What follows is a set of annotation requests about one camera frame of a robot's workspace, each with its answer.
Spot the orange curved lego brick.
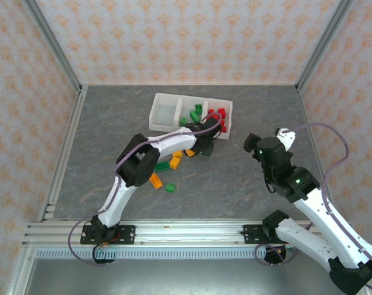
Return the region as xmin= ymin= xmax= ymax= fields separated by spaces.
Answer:
xmin=149 ymin=173 xmax=164 ymax=189

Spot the white plastic bin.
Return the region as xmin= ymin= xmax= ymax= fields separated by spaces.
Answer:
xmin=175 ymin=95 xmax=209 ymax=129
xmin=204 ymin=98 xmax=234 ymax=141
xmin=148 ymin=93 xmax=183 ymax=132

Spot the metal sheet panel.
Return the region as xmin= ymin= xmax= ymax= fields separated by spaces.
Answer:
xmin=7 ymin=257 xmax=368 ymax=295

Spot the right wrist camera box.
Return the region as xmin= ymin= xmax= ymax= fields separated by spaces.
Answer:
xmin=274 ymin=126 xmax=297 ymax=151

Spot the aluminium floor rail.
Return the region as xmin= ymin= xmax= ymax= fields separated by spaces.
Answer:
xmin=295 ymin=85 xmax=334 ymax=197
xmin=38 ymin=85 xmax=88 ymax=222

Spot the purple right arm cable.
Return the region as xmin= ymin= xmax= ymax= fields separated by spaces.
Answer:
xmin=254 ymin=122 xmax=372 ymax=293

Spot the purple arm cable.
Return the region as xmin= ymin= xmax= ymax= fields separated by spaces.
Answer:
xmin=254 ymin=122 xmax=372 ymax=293
xmin=68 ymin=112 xmax=223 ymax=267

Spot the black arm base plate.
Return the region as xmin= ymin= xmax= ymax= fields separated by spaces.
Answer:
xmin=242 ymin=224 xmax=266 ymax=246
xmin=80 ymin=225 xmax=136 ymax=246

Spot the aluminium mounting rail beam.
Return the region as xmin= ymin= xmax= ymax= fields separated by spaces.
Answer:
xmin=21 ymin=219 xmax=358 ymax=247

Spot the grey slotted cable duct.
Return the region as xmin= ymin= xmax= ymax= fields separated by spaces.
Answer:
xmin=34 ymin=248 xmax=331 ymax=259

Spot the aluminium frame post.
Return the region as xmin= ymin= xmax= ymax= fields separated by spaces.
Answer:
xmin=21 ymin=0 xmax=84 ymax=93
xmin=295 ymin=0 xmax=358 ymax=93

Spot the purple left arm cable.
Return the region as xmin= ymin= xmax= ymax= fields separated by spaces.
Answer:
xmin=68 ymin=112 xmax=223 ymax=267

